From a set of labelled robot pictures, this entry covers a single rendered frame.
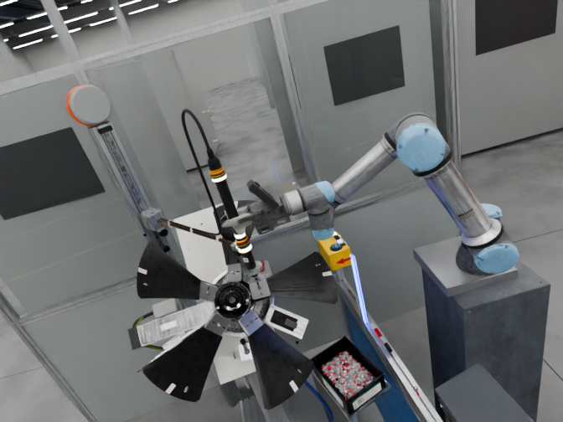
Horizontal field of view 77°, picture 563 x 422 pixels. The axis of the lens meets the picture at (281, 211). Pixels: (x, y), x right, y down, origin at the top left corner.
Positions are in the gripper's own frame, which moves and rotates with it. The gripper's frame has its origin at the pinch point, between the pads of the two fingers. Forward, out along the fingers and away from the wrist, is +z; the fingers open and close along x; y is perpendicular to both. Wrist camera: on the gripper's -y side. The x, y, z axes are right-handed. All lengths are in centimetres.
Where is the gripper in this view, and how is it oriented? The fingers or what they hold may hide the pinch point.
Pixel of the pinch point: (224, 219)
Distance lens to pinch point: 111.5
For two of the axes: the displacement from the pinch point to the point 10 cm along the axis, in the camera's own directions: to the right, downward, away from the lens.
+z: -9.4, 3.2, -1.0
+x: -2.2, -3.9, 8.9
